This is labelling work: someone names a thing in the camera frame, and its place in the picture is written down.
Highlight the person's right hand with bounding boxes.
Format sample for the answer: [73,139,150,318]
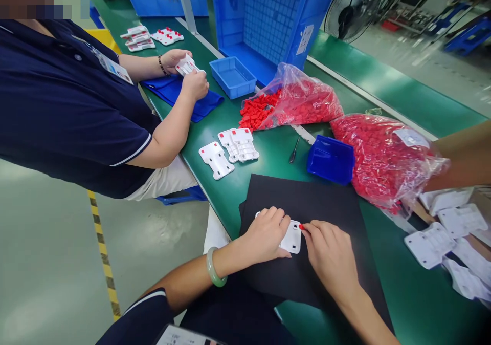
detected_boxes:
[300,220,362,293]

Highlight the person's left hand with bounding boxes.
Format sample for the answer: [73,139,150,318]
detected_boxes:
[234,206,292,271]

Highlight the person's left fingers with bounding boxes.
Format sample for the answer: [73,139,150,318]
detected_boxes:
[256,206,284,223]

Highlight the person's right thumb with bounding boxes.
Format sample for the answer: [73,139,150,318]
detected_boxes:
[302,229,318,260]

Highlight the person's right fingers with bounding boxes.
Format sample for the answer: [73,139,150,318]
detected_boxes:
[320,221,348,244]

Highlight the person's right index finger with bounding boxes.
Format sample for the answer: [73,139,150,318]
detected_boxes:
[300,221,327,235]

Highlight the person's left thumb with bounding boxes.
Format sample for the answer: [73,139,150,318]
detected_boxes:
[266,244,292,260]

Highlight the white plastic bracket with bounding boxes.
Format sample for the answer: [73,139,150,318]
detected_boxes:
[255,211,303,255]
[175,52,205,78]
[198,141,235,181]
[217,128,240,164]
[229,127,261,163]
[150,27,185,47]
[120,25,150,41]
[124,37,157,53]

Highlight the black mat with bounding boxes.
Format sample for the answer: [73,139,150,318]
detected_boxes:
[237,174,396,335]

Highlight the dark blue plastic bin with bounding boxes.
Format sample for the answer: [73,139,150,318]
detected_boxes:
[306,134,356,187]

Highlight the black screwdriver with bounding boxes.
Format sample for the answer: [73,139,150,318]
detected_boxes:
[288,136,301,164]

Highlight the tied bag of red clips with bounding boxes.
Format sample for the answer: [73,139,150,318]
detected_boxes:
[329,113,450,216]

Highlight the loose heap of red clips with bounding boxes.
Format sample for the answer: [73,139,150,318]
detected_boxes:
[238,90,284,133]

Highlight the pile of white brackets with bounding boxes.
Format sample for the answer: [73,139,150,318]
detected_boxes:
[403,186,491,304]

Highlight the person's body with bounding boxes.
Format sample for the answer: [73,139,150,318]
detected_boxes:
[96,272,298,345]

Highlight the open bag of red clips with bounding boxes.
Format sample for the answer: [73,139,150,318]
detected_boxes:
[245,62,345,132]

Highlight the blue cloth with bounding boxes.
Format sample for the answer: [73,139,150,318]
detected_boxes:
[141,74,226,123]

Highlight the small blue plastic tray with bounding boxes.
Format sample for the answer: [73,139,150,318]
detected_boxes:
[209,56,258,100]

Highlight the black standing fan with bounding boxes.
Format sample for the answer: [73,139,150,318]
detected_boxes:
[323,0,386,45]

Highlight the yellow plastic bin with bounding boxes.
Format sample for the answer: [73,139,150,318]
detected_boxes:
[84,28,123,56]

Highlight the grey metal post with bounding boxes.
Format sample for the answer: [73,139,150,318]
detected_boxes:
[174,0,200,36]

